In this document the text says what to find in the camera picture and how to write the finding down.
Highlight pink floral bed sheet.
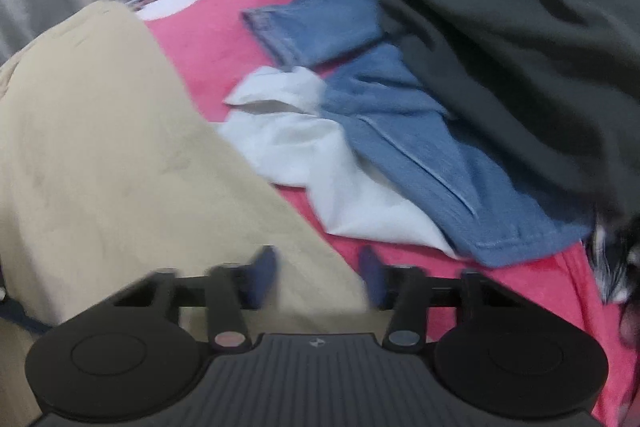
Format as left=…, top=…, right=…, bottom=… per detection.
left=122, top=0, right=640, bottom=427

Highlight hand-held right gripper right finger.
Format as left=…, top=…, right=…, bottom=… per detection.
left=359, top=246, right=507, bottom=354

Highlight blue jeans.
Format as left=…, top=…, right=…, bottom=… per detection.
left=241, top=0, right=597, bottom=269

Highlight plaid shirt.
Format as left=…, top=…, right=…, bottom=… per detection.
left=586, top=206, right=640, bottom=350

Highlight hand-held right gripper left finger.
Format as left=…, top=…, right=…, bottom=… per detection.
left=112, top=246, right=279, bottom=354

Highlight white shirt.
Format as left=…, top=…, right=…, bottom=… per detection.
left=219, top=66, right=462, bottom=259

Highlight beige pants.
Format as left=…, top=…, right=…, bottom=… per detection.
left=0, top=0, right=383, bottom=427

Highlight dark grey garment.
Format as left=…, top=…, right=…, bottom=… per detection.
left=364, top=0, right=640, bottom=230

